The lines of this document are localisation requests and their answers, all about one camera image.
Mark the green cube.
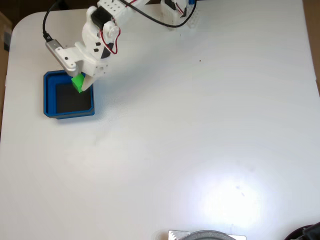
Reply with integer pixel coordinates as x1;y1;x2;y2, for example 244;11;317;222
70;73;86;95

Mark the blue square box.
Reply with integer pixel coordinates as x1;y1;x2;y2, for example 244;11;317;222
43;70;96;120

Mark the cardboard box with label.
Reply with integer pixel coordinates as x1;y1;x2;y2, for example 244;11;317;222
0;11;13;53

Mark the dark oval monitor stand base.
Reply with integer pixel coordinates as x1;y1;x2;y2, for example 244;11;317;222
186;229;237;240
284;221;320;240

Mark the red white servo wire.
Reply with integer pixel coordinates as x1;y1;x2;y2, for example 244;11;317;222
99;26;123;55

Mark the silver camera box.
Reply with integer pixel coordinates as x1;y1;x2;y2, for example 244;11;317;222
45;39;84;77

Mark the black camera cable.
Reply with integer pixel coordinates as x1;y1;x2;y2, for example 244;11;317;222
42;0;200;42

